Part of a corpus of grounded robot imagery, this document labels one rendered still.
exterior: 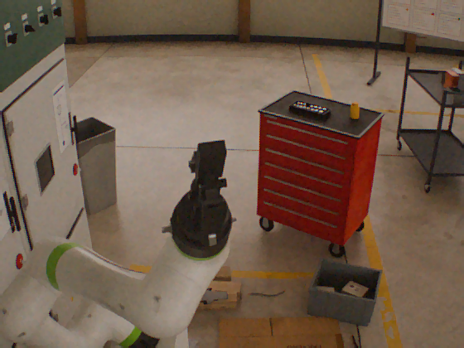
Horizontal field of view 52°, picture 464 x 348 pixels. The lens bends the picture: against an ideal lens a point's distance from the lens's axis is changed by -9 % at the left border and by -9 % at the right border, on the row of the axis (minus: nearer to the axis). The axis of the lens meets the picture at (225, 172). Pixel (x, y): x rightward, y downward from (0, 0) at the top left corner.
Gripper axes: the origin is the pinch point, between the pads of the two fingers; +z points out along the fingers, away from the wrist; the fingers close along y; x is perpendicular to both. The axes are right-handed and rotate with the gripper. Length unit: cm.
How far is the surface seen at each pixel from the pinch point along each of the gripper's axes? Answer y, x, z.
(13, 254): 29, -59, -121
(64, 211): 59, -46, -163
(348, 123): 109, 119, -212
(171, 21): 537, 68, -606
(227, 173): 148, 63, -355
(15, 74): 85, -49, -91
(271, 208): 85, 75, -278
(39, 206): 52, -52, -136
